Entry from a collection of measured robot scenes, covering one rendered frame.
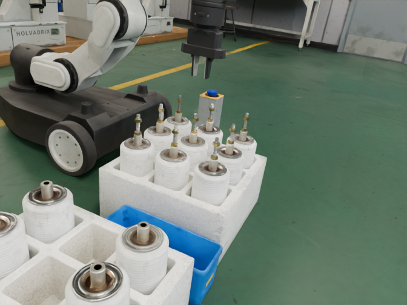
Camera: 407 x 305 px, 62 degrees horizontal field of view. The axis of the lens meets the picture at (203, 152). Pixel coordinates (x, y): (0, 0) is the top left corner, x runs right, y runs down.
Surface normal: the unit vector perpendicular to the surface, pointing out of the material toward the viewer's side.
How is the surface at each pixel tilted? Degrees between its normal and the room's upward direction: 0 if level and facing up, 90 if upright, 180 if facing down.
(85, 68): 90
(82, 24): 90
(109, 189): 90
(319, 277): 0
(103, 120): 45
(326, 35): 90
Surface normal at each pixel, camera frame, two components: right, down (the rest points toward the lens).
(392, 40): -0.43, 0.36
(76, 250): 0.90, 0.29
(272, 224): 0.11, -0.89
